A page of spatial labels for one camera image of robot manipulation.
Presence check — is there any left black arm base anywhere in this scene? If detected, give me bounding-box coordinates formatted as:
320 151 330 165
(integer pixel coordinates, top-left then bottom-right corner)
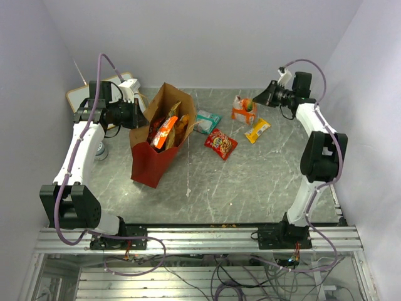
90 217 148 251

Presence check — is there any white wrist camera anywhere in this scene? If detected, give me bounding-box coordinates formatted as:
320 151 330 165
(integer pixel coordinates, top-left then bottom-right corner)
118 78 140 103
277 66 293 88

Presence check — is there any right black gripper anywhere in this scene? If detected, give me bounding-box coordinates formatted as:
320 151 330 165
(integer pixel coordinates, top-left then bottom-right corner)
253 81 294 108

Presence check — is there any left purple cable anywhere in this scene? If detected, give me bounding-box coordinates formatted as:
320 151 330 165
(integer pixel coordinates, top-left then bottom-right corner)
53 53 167 277

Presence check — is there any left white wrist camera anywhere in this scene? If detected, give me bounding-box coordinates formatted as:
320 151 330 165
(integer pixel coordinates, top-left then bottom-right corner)
118 78 140 103

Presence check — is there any red brown paper bag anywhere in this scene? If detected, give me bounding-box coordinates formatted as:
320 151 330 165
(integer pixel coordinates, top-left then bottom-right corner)
129 83 196 188

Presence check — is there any red Doritos chip bag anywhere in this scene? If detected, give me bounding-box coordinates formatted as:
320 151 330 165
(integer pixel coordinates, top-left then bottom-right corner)
147 117 165 144

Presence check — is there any orange snack packet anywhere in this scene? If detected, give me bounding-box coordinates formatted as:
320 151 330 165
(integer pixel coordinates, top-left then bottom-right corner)
231 95 257 125

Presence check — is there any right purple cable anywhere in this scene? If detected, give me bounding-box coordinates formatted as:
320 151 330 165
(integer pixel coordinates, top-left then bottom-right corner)
250 58 345 273

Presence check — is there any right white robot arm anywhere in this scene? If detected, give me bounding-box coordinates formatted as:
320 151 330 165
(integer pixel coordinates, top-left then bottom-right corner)
253 67 348 227

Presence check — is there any red cookie snack packet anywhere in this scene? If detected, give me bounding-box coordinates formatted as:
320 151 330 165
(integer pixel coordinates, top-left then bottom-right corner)
204 129 237 161

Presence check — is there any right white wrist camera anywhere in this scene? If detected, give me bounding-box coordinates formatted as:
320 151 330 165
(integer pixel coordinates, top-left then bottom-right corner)
277 66 293 88

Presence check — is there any teal white snack packet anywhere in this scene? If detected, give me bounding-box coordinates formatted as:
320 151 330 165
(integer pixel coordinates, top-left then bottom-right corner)
194 110 221 135

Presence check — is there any Fox's candy bag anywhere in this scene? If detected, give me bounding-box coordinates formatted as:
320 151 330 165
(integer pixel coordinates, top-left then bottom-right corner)
150 116 178 150

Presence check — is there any yellow snack bar packet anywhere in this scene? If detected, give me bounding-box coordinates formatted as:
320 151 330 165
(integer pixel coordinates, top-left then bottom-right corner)
244 118 271 144

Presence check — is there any purple cable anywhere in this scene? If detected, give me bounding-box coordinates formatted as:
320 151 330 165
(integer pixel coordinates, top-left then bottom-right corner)
250 58 345 273
53 53 167 277

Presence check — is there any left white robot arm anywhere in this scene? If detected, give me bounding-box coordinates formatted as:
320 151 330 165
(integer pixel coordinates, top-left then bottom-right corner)
39 78 148 249

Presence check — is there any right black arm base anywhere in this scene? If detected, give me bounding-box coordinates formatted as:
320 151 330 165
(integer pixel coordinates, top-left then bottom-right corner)
251 213 312 250

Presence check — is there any aluminium frame rail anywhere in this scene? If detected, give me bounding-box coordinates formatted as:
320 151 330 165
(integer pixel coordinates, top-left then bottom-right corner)
34 226 363 255

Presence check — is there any large gold brown snack bag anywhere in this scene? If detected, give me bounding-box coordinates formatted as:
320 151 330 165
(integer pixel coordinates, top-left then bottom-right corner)
165 101 189 150

